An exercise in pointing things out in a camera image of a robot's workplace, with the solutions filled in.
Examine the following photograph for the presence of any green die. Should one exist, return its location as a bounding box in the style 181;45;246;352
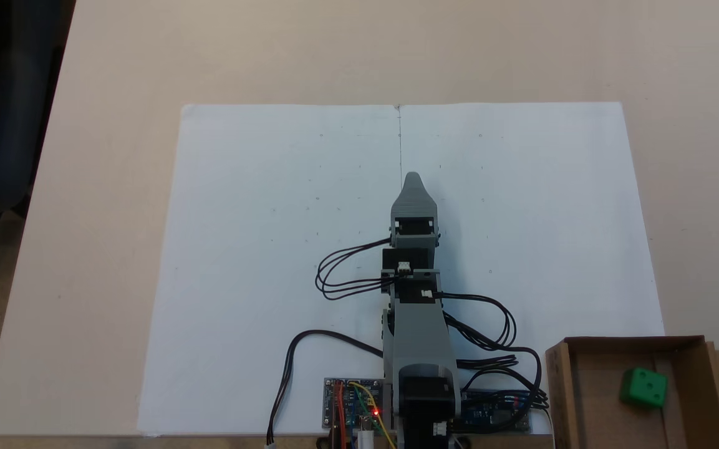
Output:
620;367;669;410

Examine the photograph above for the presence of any black power cable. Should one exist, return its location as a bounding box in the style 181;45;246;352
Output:
266;329;388;447

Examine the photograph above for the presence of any black motor wire loop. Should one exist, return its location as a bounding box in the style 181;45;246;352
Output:
314;238;397;301
434;292;518;351
456;346;550;413

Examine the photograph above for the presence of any brown cardboard box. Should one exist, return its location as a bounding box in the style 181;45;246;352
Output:
545;336;719;449

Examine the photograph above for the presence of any blue circuit board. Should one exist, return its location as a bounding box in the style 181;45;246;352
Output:
459;390;531;432

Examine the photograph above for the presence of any yellow jumper wire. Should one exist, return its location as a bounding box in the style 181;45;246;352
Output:
348;382;399;449

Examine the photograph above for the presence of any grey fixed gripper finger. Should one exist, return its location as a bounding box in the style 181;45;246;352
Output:
391;172;438;216

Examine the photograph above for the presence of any green circuit board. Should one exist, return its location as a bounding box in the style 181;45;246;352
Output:
324;377;386;432

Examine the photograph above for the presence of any white paper sheet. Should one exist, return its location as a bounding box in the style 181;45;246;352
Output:
137;102;667;437

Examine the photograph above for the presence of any red jumper wire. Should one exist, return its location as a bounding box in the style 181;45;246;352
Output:
332;384;345;447

